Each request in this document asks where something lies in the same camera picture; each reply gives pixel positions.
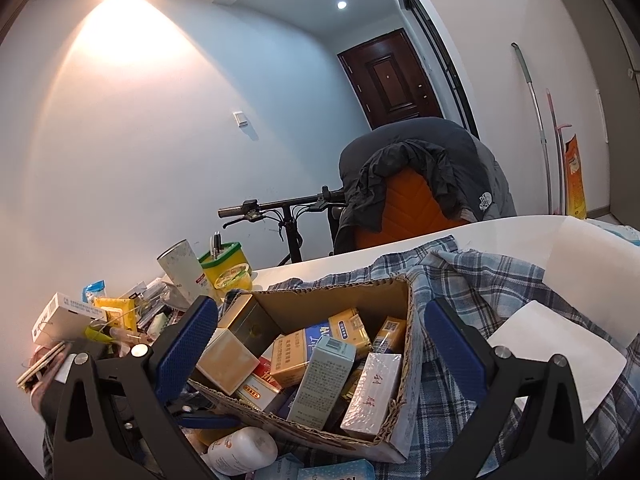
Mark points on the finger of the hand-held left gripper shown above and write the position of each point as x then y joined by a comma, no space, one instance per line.
215,420

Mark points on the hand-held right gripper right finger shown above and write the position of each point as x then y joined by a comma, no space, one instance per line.
456,355

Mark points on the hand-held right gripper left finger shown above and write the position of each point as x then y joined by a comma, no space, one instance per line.
185,350

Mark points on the red white box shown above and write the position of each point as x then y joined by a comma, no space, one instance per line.
257,390

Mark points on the yellow gold box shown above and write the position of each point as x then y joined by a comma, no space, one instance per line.
390,334

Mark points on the small gold box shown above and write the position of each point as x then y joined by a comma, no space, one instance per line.
247,317

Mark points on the pink white box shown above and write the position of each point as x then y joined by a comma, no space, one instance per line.
372,395

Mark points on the tan box red text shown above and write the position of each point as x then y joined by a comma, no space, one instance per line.
295,360

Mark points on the light blue box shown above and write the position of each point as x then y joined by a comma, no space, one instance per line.
320,385

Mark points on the gold blue carton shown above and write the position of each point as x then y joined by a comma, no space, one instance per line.
316,334

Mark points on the brown cardboard box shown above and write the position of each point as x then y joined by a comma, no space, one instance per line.
320,292

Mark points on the white lotion bottle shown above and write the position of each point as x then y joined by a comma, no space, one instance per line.
240,452

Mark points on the pile of small toiletry packets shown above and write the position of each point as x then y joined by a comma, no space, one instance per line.
155,310

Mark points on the blue plaid shirt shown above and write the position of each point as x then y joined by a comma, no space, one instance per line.
470,280

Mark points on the yellow packet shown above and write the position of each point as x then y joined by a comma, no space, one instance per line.
117,310

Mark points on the white floral tall box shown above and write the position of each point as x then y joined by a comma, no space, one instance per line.
180,270

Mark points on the yellow pudding cup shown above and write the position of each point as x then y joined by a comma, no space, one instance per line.
230,277

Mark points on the green rimmed yellow tub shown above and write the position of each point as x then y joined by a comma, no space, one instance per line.
225,255

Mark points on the blue white small packet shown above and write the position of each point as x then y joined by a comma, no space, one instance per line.
95,292

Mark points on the white paper towel roll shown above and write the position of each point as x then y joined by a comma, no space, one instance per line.
565,355

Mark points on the white box black label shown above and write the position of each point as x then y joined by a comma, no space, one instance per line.
65,317

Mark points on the orange chair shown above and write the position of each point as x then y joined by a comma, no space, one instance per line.
405,210

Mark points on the dark grey jacket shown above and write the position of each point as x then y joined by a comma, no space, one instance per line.
425,140

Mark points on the brown door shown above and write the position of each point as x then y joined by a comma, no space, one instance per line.
395,80

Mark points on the black framed sliding door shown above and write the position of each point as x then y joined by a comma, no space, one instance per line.
446,67

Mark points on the white light switch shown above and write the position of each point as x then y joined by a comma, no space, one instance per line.
241,119

